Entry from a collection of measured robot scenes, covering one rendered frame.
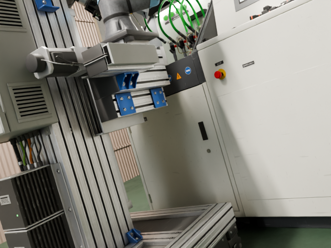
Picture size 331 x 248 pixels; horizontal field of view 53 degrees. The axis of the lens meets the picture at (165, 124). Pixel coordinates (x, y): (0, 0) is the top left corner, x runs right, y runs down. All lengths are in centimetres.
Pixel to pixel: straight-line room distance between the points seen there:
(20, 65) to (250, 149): 107
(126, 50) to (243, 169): 88
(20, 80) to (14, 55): 9
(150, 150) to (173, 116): 31
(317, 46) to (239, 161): 64
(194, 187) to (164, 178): 23
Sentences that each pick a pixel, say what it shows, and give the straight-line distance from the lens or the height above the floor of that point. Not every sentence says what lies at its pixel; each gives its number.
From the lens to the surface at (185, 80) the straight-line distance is 179.
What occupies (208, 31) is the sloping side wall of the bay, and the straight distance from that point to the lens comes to 188.
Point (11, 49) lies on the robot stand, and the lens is 120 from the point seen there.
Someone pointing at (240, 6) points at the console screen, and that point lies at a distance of 190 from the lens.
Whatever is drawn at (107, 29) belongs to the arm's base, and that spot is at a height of 109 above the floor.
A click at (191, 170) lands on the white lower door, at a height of 35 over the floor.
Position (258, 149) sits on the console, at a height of 41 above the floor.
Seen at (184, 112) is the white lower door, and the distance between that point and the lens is 183.
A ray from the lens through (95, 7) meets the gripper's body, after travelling 210.
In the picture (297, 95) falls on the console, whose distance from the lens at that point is 151.
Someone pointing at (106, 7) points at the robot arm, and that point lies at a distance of 146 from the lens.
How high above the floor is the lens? 67
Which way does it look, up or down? 1 degrees down
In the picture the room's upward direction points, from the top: 16 degrees counter-clockwise
